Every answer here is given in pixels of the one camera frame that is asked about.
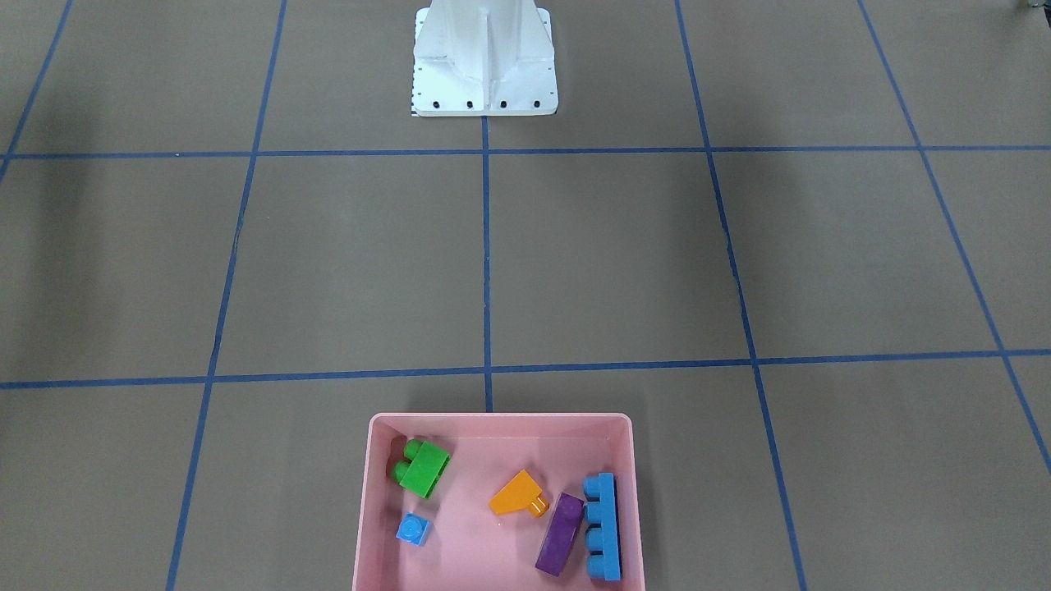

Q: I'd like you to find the white camera stand column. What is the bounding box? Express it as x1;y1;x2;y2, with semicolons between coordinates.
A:
411;1;559;117

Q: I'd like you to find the green duplo block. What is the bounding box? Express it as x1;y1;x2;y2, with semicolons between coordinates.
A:
390;439;452;500

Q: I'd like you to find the small blue duplo block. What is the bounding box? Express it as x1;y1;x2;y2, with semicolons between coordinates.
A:
397;512;433;547

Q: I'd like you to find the pink plastic box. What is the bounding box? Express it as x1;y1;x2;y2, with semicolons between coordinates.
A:
351;413;646;590

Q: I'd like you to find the long blue duplo block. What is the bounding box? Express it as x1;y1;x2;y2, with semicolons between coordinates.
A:
583;472;622;580

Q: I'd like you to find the orange duplo block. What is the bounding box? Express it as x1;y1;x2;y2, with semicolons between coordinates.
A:
489;469;549;519

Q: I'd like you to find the purple duplo block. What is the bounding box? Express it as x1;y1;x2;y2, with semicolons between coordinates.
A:
534;492;585;577

